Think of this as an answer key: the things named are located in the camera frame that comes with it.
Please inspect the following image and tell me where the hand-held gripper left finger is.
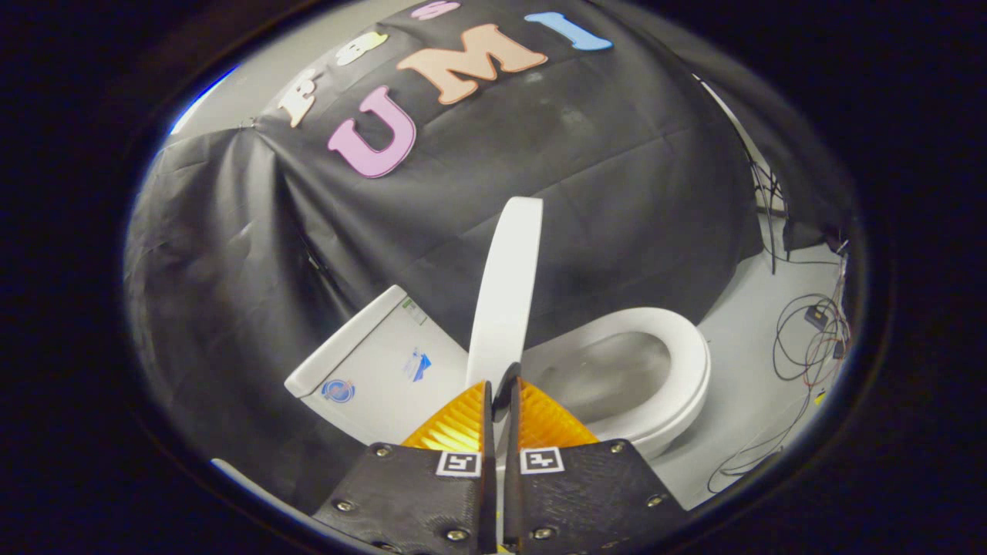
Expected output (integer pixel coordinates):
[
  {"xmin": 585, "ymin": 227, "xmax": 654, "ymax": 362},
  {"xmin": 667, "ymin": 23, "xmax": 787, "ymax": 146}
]
[{"xmin": 312, "ymin": 379, "xmax": 498, "ymax": 555}]

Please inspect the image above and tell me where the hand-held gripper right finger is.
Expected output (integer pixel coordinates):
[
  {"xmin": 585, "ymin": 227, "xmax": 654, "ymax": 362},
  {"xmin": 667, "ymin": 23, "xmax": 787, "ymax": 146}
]
[{"xmin": 503, "ymin": 376, "xmax": 689, "ymax": 555}]

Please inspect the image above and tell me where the white toilet lid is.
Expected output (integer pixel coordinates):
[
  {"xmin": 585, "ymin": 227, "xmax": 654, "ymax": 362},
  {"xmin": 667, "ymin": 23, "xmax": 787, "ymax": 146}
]
[{"xmin": 465, "ymin": 197, "xmax": 544, "ymax": 409}]

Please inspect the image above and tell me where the white toilet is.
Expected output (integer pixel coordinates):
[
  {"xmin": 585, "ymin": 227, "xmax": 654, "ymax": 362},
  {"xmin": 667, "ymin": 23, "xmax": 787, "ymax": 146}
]
[{"xmin": 284, "ymin": 285, "xmax": 712, "ymax": 463}]

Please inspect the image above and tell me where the white toilet seat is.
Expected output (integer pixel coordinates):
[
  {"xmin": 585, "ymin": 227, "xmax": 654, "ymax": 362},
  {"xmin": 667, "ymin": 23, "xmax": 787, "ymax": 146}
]
[{"xmin": 524, "ymin": 307, "xmax": 712, "ymax": 444}]

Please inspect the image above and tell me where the black backdrop cloth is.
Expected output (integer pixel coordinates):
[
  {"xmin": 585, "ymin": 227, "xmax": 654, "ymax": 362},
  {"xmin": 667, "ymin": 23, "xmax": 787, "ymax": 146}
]
[{"xmin": 123, "ymin": 0, "xmax": 857, "ymax": 510}]

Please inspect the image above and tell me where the black cable bundle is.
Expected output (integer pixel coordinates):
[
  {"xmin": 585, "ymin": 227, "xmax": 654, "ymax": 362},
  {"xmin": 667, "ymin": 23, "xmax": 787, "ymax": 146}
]
[{"xmin": 771, "ymin": 293, "xmax": 853, "ymax": 386}]

